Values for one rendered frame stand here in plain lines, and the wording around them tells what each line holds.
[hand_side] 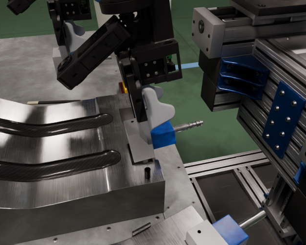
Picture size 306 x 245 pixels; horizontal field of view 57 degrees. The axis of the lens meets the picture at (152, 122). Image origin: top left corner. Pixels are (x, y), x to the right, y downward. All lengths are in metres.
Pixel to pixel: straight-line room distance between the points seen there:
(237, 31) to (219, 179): 0.78
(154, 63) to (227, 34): 0.39
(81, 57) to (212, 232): 0.29
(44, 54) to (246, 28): 0.67
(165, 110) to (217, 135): 1.50
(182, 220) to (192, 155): 1.31
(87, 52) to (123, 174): 0.20
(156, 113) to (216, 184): 0.96
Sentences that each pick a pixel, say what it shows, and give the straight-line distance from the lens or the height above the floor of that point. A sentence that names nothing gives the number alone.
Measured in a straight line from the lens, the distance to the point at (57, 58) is 0.68.
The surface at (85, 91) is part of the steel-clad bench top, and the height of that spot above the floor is 0.80.
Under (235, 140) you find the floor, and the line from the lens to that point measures 1.90.
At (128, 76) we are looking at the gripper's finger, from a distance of 0.37.
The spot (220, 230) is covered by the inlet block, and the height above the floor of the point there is 0.87.
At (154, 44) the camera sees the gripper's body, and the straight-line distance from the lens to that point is 0.39.
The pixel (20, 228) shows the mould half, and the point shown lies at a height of 0.84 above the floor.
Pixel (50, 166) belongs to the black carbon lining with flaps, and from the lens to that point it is 0.52.
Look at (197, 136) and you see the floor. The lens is 1.88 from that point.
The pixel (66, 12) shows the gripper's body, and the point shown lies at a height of 1.05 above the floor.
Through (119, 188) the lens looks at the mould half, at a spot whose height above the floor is 0.89.
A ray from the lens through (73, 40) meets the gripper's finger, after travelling 0.65.
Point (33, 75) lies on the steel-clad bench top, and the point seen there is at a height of 0.80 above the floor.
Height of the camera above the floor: 1.24
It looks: 39 degrees down
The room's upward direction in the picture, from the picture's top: straight up
